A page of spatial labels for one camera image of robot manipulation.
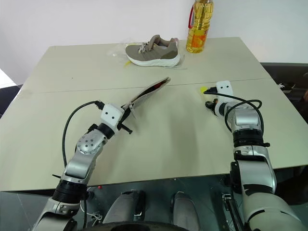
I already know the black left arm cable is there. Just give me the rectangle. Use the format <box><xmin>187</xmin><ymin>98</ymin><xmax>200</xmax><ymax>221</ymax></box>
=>
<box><xmin>62</xmin><ymin>100</ymin><xmax>104</xmax><ymax>167</ymax></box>

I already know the clear plastic bag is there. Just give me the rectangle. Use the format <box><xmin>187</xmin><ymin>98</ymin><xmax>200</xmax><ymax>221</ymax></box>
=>
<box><xmin>107</xmin><ymin>37</ymin><xmax>188</xmax><ymax>71</ymax></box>

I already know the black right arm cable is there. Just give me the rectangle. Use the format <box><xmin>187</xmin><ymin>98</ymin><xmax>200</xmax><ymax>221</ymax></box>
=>
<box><xmin>216</xmin><ymin>92</ymin><xmax>263</xmax><ymax>132</ymax></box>

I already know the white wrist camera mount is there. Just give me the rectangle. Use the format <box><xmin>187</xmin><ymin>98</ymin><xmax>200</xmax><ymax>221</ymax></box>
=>
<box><xmin>100</xmin><ymin>103</ymin><xmax>125</xmax><ymax>133</ymax></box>
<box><xmin>213</xmin><ymin>81</ymin><xmax>234</xmax><ymax>118</ymax></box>

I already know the grey rounded robot leg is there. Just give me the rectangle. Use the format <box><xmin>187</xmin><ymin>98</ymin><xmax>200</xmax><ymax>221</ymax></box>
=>
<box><xmin>170</xmin><ymin>191</ymin><xmax>201</xmax><ymax>224</ymax></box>
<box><xmin>103</xmin><ymin>190</ymin><xmax>145</xmax><ymax>225</ymax></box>

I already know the yellow cooking oil bottle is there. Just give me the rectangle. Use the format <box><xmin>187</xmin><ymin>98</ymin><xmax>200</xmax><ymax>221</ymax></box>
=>
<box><xmin>185</xmin><ymin>0</ymin><xmax>215</xmax><ymax>54</ymax></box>

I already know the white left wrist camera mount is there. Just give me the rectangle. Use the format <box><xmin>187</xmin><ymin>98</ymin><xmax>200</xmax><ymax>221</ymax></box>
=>
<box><xmin>100</xmin><ymin>103</ymin><xmax>125</xmax><ymax>133</ymax></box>

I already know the taupe sneaker with white sole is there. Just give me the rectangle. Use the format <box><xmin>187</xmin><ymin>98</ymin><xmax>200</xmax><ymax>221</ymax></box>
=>
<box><xmin>125</xmin><ymin>34</ymin><xmax>181</xmax><ymax>67</ymax></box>

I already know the black metal bracket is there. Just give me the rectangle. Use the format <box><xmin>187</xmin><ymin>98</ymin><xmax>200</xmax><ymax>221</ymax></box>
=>
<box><xmin>222</xmin><ymin>192</ymin><xmax>244</xmax><ymax>228</ymax></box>

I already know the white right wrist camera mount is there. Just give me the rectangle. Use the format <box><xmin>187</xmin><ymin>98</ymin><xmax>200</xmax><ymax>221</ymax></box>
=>
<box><xmin>213</xmin><ymin>81</ymin><xmax>234</xmax><ymax>118</ymax></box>

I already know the black and white shoe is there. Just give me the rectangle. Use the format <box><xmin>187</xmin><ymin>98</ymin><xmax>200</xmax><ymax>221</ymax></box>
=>
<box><xmin>277</xmin><ymin>82</ymin><xmax>297</xmax><ymax>94</ymax></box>

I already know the thin white cord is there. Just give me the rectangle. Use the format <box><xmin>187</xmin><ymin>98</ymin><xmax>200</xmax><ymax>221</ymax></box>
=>
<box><xmin>83</xmin><ymin>190</ymin><xmax>103</xmax><ymax>229</ymax></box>

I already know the dark box beside table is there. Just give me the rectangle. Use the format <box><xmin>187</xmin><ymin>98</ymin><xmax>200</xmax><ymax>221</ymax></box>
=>
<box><xmin>0</xmin><ymin>84</ymin><xmax>24</xmax><ymax>119</ymax></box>

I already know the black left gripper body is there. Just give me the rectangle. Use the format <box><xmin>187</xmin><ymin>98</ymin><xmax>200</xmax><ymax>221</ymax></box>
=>
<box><xmin>117</xmin><ymin>107</ymin><xmax>129</xmax><ymax>131</ymax></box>

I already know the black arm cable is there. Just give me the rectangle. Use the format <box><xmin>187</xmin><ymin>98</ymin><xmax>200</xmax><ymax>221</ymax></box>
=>
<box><xmin>62</xmin><ymin>100</ymin><xmax>104</xmax><ymax>167</ymax></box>
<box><xmin>216</xmin><ymin>92</ymin><xmax>263</xmax><ymax>132</ymax></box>

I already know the dark side furniture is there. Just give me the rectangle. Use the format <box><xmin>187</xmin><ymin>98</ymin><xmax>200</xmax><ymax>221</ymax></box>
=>
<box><xmin>260</xmin><ymin>62</ymin><xmax>308</xmax><ymax>167</ymax></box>

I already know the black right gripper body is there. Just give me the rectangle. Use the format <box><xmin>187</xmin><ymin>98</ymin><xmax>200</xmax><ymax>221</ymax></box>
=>
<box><xmin>209</xmin><ymin>87</ymin><xmax>219</xmax><ymax>112</ymax></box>

